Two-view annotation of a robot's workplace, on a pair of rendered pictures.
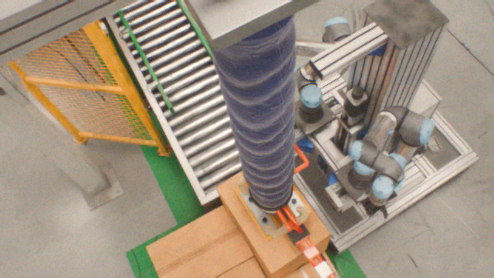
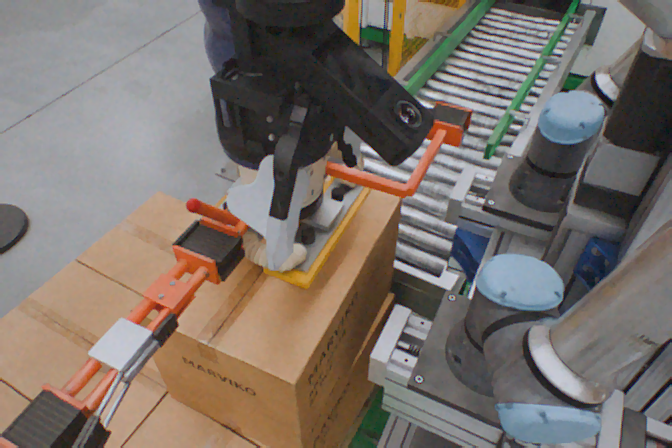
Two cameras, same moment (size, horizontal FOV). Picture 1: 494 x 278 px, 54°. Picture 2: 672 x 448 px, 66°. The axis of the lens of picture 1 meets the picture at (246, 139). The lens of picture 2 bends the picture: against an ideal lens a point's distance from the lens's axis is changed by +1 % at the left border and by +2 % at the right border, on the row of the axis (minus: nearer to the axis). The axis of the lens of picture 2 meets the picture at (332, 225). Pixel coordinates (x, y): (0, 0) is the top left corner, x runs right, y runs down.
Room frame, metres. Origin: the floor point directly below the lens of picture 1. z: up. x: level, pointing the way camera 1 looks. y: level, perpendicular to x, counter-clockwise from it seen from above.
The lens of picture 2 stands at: (0.30, -0.74, 1.84)
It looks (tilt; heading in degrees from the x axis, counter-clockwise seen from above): 45 degrees down; 47
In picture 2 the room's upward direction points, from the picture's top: straight up
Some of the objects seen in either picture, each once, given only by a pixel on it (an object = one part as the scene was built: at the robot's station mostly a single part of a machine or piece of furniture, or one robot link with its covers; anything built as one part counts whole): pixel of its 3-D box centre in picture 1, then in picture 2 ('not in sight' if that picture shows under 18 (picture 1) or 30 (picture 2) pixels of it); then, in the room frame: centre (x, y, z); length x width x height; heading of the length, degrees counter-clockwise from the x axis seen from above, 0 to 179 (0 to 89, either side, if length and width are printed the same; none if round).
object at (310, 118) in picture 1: (310, 108); (548, 173); (1.29, -0.41, 1.09); 0.15 x 0.15 x 0.10
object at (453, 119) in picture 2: not in sight; (447, 124); (1.16, -0.20, 1.18); 0.09 x 0.08 x 0.05; 111
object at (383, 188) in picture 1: (382, 188); not in sight; (0.52, -0.48, 1.82); 0.09 x 0.08 x 0.11; 137
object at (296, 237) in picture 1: (298, 234); (209, 250); (0.56, -0.16, 1.18); 0.10 x 0.08 x 0.06; 111
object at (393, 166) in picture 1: (389, 167); not in sight; (0.60, -0.53, 1.82); 0.11 x 0.11 x 0.08; 47
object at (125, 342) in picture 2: (323, 270); (124, 350); (0.36, -0.24, 1.17); 0.07 x 0.07 x 0.04; 21
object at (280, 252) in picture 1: (272, 218); (286, 296); (0.78, -0.06, 0.74); 0.60 x 0.40 x 0.40; 21
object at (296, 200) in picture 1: (286, 191); (323, 218); (0.82, -0.16, 1.08); 0.34 x 0.10 x 0.05; 21
